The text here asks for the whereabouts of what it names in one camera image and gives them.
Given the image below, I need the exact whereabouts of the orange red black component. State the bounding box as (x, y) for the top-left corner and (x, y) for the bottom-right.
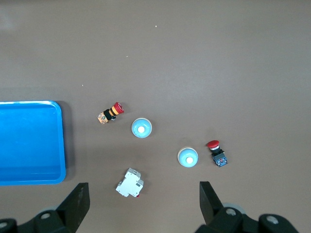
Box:
(97, 101), (125, 125)

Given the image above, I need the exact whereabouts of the blue desk bell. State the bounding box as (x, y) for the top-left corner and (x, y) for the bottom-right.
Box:
(131, 117), (154, 139)
(177, 146), (199, 169)

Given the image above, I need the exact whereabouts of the blue plastic tray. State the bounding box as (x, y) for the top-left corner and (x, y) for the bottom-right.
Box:
(0, 100), (67, 186)

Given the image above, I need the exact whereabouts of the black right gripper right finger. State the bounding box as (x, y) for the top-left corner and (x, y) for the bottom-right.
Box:
(194, 181), (301, 233)

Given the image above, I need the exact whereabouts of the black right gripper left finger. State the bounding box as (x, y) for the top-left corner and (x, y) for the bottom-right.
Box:
(0, 182), (91, 233)

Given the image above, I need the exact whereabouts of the red mushroom push button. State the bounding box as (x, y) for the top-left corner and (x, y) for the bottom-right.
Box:
(206, 139), (229, 168)

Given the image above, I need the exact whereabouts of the white circuit breaker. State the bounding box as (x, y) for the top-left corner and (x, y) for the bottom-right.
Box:
(115, 167), (145, 199)

